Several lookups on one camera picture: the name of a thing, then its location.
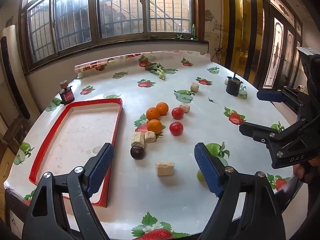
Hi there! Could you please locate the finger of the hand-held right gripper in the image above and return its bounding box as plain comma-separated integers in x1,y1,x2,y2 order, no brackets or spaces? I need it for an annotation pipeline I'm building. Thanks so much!
257,86,313,128
239,120,310,160

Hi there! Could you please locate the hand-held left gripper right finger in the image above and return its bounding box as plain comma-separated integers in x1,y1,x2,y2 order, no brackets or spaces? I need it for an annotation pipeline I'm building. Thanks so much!
194,142,287,240

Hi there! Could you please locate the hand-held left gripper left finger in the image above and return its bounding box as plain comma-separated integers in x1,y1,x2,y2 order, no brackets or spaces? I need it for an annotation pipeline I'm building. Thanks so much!
22,142,115,240

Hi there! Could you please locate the dark purple plum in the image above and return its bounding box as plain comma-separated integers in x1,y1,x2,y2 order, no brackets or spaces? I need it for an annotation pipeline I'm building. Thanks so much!
130,145,145,160

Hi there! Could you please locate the red rimmed tray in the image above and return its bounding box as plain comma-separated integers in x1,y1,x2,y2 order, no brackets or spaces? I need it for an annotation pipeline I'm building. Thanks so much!
28,98,123,208

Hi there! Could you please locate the red tomato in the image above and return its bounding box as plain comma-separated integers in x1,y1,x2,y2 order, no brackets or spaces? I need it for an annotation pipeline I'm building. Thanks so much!
169,121,184,136
171,107,184,120

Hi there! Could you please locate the orange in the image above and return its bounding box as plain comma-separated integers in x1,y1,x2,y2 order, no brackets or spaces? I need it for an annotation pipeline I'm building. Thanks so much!
147,119,163,134
156,102,169,116
146,107,161,121

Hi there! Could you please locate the person's right hand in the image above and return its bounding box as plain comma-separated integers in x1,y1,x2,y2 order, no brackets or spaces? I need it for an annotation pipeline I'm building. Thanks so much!
293,162,310,183

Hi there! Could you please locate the black cylinder motor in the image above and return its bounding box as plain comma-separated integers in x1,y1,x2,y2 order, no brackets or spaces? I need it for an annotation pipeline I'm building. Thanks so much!
225,72,243,96

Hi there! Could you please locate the fruit printed tablecloth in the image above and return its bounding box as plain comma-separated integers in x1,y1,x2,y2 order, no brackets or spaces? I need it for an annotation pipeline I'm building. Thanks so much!
4,50,299,240

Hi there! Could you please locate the golden glass door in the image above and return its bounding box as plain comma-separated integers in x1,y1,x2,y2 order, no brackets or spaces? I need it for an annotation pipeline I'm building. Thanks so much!
221,0,304,90

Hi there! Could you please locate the black motor with red label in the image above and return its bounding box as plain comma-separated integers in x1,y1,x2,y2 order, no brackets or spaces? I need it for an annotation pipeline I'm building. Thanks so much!
59,80,75,105

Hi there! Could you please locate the wooden stool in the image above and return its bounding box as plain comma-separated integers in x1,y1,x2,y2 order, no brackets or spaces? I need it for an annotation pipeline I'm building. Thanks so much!
2,116,28,150

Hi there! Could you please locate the green leafy vegetable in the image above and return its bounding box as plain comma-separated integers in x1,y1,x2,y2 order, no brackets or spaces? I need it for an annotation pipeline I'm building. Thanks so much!
145,62,167,80

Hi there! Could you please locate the white standing air conditioner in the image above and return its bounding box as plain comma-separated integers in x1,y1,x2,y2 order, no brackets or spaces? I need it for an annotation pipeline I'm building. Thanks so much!
0,25,42,135

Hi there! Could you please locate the barred window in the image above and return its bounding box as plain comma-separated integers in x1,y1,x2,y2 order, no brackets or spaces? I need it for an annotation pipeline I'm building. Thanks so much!
19,0,200,70

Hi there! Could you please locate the dark hanging cable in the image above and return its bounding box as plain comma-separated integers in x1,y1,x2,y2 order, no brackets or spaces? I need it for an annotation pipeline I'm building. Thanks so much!
211,0,228,63

